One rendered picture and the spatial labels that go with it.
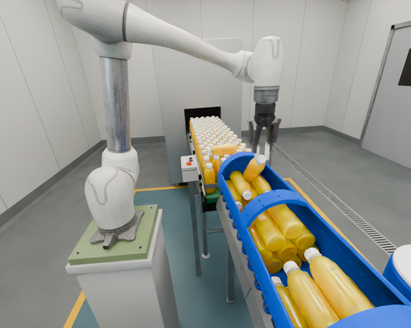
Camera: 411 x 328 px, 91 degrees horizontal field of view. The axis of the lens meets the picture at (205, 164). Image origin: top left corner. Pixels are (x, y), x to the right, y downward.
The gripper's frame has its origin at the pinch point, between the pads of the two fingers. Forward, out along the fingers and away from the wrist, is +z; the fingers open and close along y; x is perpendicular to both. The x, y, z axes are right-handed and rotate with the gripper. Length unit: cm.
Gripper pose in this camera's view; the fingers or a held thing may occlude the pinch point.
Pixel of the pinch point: (261, 152)
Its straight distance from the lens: 87.5
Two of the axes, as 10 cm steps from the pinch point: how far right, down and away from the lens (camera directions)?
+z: 0.5, 9.1, 4.1
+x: -1.3, -4.0, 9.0
